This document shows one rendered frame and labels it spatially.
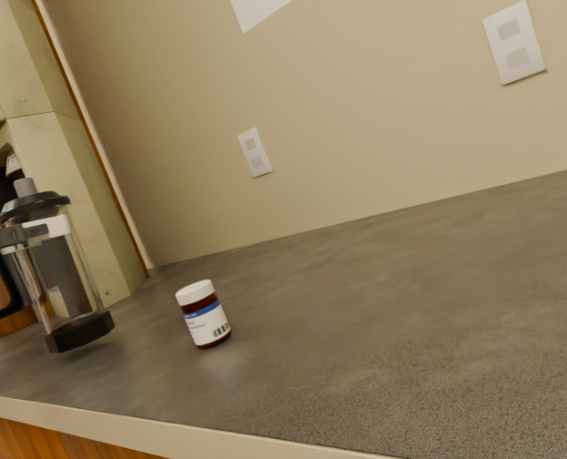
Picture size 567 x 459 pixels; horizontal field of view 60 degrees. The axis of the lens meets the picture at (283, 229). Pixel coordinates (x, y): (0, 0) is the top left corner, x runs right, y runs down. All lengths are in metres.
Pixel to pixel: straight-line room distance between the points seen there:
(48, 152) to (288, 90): 0.56
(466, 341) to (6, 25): 1.19
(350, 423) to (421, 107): 0.76
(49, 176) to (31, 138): 0.09
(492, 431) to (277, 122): 0.98
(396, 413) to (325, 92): 0.86
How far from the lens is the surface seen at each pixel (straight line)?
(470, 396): 0.33
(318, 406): 0.37
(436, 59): 0.99
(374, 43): 1.04
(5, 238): 0.76
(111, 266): 1.25
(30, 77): 1.31
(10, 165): 1.35
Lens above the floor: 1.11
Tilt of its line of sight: 7 degrees down
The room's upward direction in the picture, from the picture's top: 21 degrees counter-clockwise
